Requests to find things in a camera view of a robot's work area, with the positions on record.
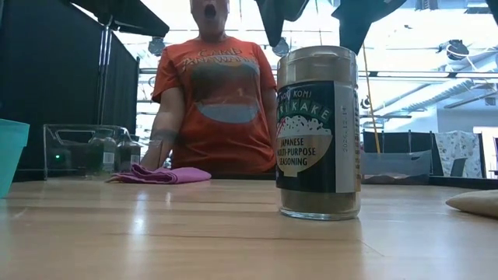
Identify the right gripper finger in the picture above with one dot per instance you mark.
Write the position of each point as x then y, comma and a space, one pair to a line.
362, 19
278, 19

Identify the green lid spice jar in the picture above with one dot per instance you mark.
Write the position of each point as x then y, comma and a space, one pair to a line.
102, 155
128, 155

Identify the black round ceiling lamp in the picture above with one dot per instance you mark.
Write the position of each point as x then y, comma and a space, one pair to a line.
457, 48
283, 51
156, 46

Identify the furikake seasoning jar tan lid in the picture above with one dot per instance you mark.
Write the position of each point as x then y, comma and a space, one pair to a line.
307, 136

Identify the black partition panel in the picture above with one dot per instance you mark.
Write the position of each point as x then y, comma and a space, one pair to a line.
397, 141

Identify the person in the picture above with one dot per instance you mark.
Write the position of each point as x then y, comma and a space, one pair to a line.
225, 136

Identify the gray translucent plastic bin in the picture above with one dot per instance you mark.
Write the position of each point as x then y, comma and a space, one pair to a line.
393, 163

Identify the white patterned board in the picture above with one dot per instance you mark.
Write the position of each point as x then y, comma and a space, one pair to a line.
447, 148

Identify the black chair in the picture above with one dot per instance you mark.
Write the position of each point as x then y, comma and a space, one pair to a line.
459, 167

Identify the purple folded cloth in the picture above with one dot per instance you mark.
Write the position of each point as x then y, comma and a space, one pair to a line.
175, 176

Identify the tan folded cloth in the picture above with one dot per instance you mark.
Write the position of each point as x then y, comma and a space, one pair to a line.
474, 203

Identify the black curtain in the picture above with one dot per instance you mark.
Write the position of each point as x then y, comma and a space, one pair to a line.
46, 78

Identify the clear plastic bin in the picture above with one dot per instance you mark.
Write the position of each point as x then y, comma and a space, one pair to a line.
66, 163

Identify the teal plastic bin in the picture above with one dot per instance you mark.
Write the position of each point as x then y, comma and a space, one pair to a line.
11, 155

